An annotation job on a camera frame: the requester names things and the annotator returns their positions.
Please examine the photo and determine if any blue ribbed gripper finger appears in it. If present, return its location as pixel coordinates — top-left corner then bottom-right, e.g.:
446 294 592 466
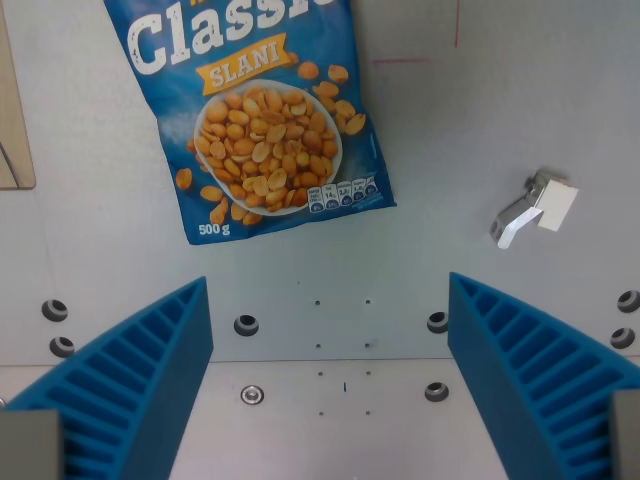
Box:
447 271 640 480
0 276 215 480

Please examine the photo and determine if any blue salted peanuts bag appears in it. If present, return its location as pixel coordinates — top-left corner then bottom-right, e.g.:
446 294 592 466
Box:
103 0 399 246

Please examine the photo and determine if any small metal bracket with tape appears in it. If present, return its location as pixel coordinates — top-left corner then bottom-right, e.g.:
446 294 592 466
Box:
488 169 580 250

